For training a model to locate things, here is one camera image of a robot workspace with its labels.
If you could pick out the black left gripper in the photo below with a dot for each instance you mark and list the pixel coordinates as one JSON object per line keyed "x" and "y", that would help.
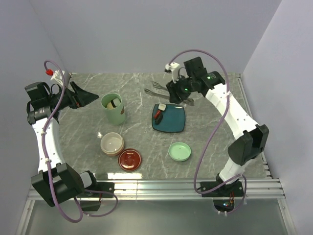
{"x": 80, "y": 97}

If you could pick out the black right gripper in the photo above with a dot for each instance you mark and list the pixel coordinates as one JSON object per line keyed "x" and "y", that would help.
{"x": 174, "y": 92}

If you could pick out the steel serving tongs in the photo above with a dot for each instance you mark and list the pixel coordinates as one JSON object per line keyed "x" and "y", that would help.
{"x": 188, "y": 101}

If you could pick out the white sushi roll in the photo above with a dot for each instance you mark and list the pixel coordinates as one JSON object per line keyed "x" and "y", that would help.
{"x": 162, "y": 107}

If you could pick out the beige bun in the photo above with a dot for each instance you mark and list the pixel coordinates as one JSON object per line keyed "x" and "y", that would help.
{"x": 109, "y": 106}

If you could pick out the red sushi roll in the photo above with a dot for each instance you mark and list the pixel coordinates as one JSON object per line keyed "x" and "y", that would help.
{"x": 115, "y": 102}

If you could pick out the black spiky toy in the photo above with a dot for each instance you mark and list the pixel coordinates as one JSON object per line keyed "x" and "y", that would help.
{"x": 158, "y": 119}

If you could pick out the green round lid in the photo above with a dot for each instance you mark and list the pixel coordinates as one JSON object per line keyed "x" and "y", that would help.
{"x": 179, "y": 151}

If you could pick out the red round lid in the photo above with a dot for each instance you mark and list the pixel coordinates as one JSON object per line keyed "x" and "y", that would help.
{"x": 129, "y": 159}

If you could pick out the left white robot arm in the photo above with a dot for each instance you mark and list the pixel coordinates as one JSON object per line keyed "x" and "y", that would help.
{"x": 55, "y": 179}

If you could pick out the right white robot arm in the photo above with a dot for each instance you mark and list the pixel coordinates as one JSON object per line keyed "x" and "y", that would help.
{"x": 250, "y": 137}

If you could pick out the green cylindrical lunch container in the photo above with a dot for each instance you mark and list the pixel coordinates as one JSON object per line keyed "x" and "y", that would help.
{"x": 115, "y": 116}

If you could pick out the teal square plate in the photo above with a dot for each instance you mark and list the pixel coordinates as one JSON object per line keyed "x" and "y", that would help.
{"x": 173, "y": 120}

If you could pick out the cream inner bowl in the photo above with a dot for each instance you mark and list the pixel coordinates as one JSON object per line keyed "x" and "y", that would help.
{"x": 112, "y": 144}

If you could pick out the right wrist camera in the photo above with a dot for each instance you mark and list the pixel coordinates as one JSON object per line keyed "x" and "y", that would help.
{"x": 173, "y": 69}

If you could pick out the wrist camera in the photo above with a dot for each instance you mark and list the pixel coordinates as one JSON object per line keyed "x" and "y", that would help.
{"x": 57, "y": 78}
{"x": 173, "y": 69}

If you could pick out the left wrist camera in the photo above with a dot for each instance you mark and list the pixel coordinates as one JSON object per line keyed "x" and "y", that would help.
{"x": 57, "y": 78}

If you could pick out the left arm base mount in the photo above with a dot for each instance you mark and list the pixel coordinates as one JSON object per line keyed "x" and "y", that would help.
{"x": 94, "y": 196}

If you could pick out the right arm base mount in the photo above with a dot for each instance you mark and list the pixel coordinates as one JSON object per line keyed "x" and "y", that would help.
{"x": 228, "y": 198}

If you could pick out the aluminium rail frame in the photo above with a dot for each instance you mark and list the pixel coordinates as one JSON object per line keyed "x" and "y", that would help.
{"x": 158, "y": 198}

